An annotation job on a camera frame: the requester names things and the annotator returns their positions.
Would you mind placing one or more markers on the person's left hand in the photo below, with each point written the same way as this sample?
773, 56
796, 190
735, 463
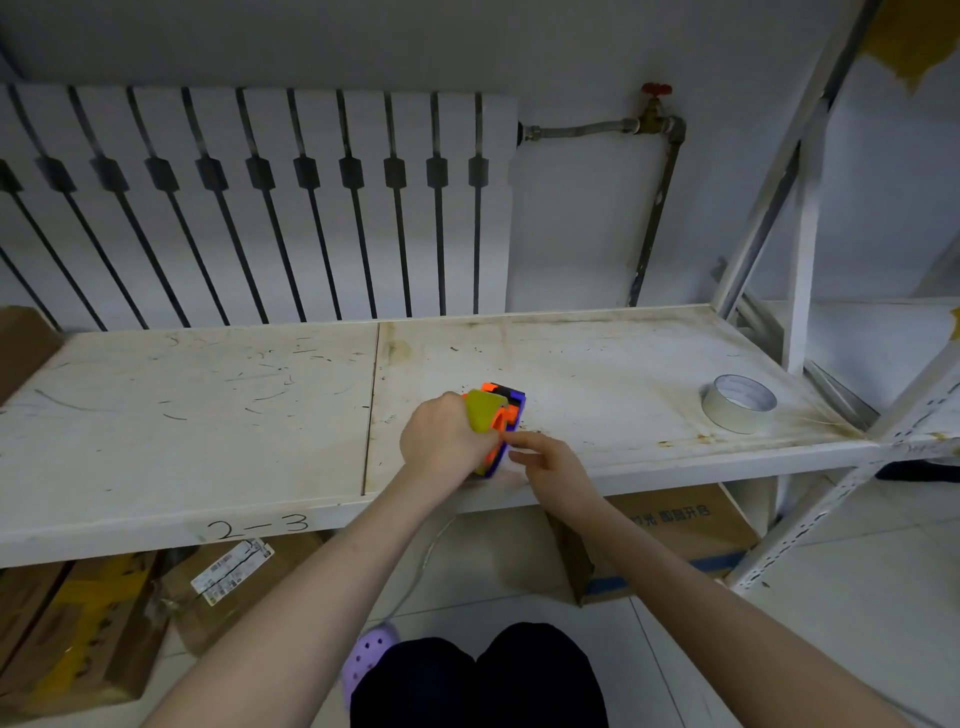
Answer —
439, 442

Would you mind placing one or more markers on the person's right hand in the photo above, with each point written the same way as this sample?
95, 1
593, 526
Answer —
559, 476

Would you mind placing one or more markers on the person's right thumb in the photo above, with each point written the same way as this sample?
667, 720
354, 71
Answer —
534, 469

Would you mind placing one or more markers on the person's left fingers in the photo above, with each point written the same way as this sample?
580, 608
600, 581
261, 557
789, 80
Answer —
480, 448

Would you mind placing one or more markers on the orange blue yellow tape dispenser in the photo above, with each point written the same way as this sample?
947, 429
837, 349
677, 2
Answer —
504, 409

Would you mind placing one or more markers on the person's left forearm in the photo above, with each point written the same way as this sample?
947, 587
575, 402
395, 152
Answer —
315, 592

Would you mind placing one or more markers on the person's right forearm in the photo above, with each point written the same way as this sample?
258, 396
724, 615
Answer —
697, 607

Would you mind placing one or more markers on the cardboard box with blue stripe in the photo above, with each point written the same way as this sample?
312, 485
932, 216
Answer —
675, 532

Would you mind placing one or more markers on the white tape roll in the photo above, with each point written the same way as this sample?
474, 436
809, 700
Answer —
739, 409

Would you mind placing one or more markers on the person's black trousers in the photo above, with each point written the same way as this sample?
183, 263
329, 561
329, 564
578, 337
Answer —
487, 686

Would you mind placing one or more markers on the purple clog shoe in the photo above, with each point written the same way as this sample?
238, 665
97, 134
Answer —
367, 656

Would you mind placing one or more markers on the white metal shelf rack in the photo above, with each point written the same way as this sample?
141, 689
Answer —
225, 435
885, 352

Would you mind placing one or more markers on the cardboard box with white label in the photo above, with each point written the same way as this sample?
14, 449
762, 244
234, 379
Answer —
240, 585

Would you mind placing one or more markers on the metal pipe with red valve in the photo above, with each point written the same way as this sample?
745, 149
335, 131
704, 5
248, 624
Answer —
660, 124

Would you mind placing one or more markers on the white radiator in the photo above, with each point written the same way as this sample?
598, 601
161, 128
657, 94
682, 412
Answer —
247, 135

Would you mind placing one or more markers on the cardboard box with yellow print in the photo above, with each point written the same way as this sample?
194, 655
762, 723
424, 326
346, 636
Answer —
75, 637

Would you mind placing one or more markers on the plain brown cardboard box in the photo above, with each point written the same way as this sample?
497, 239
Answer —
22, 345

